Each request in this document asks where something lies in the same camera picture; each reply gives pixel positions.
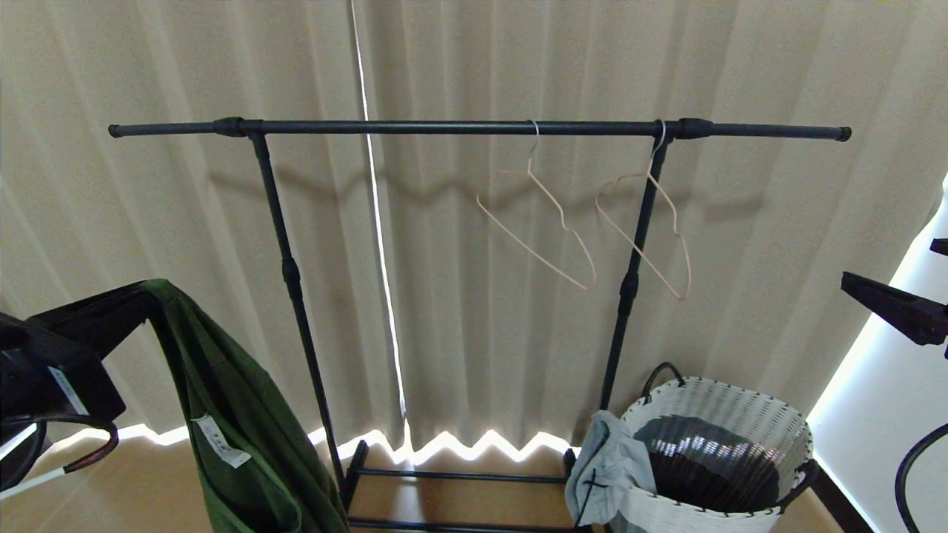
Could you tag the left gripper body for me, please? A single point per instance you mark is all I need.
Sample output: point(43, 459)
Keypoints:
point(44, 385)

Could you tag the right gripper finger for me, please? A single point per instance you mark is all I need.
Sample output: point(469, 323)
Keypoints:
point(940, 246)
point(903, 311)

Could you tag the green shirt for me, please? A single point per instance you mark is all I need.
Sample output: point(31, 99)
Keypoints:
point(222, 385)

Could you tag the white laundry basket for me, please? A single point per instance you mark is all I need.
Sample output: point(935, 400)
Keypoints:
point(711, 400)

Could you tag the pink clothes hanger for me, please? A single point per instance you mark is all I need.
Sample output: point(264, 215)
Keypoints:
point(650, 170)
point(529, 166)

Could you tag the black clothes rack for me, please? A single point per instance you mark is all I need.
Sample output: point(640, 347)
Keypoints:
point(444, 127)

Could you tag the pale grey shorts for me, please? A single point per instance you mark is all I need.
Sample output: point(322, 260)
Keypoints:
point(615, 466)

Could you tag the beige curtain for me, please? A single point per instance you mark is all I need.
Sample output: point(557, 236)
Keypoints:
point(474, 333)

